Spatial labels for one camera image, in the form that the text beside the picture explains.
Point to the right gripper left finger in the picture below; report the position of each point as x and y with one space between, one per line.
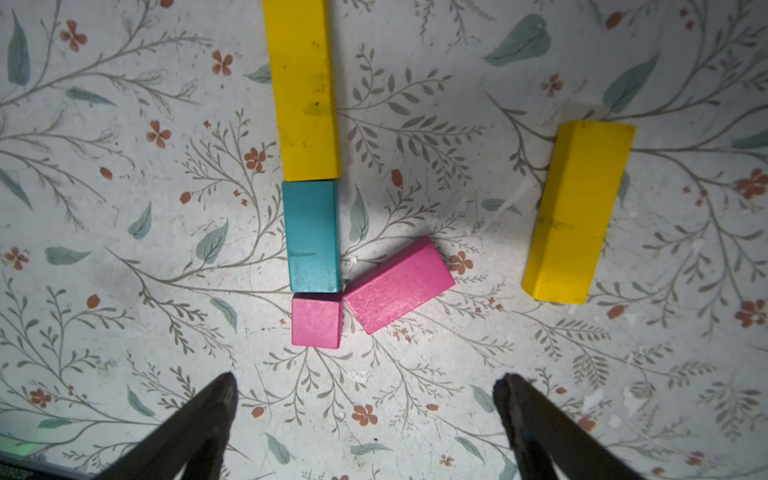
190 444

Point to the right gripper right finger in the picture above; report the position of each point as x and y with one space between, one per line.
546 441

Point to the small magenta cube block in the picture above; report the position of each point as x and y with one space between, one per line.
316 320

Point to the magenta rectangular block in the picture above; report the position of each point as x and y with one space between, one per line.
399 285

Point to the teal rectangular block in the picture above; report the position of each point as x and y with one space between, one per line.
310 211

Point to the yellow long block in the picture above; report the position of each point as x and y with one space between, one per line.
300 54
585 172

